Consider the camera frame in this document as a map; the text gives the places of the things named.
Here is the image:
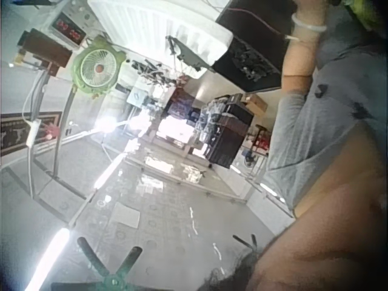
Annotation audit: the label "person's left hand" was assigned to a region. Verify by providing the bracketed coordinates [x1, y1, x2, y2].
[295, 0, 335, 18]

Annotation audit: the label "black work tray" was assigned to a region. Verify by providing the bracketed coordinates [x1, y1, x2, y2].
[211, 0, 297, 93]

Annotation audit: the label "yellow green cloth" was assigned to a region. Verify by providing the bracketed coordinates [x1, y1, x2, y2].
[344, 0, 388, 32]

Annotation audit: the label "pile of black parts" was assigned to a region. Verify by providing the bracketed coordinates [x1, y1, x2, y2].
[229, 44, 268, 82]

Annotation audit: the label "brown cardboard box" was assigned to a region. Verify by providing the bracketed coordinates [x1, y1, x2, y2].
[244, 93, 269, 118]

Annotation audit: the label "red stool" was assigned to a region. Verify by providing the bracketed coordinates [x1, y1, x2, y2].
[249, 123, 271, 153]

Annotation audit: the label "black plastic crate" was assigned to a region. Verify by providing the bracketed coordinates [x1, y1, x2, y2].
[204, 102, 254, 170]

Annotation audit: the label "cluttered workbench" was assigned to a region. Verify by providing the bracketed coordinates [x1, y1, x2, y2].
[123, 59, 201, 154]

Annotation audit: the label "green desk fan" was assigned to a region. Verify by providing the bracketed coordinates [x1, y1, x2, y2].
[70, 35, 127, 99]

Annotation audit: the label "grey meter with red digits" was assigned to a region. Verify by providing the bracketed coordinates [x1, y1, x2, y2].
[46, 0, 101, 51]

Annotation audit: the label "black chair legs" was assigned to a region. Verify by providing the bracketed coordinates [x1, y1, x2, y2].
[232, 234, 259, 253]

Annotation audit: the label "dark brown box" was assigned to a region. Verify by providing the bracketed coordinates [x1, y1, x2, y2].
[17, 28, 74, 69]

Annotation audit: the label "white paper sheet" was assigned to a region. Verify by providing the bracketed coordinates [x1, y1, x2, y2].
[112, 202, 141, 229]

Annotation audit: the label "white power strip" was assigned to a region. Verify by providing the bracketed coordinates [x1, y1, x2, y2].
[25, 119, 42, 148]

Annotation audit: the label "dark framed panel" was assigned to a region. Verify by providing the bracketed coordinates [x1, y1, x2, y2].
[0, 111, 63, 157]

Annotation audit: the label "green black chair base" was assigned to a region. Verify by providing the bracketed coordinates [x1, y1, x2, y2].
[50, 236, 144, 291]

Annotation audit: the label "white bracelet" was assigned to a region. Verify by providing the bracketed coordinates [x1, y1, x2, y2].
[290, 12, 329, 33]

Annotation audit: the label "thin red wire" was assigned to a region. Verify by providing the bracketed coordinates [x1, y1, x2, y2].
[226, 7, 292, 41]

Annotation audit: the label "black metal bracket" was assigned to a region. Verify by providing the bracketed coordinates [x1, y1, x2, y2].
[165, 35, 213, 69]

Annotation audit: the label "white cable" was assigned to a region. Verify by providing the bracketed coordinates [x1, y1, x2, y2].
[25, 69, 50, 122]

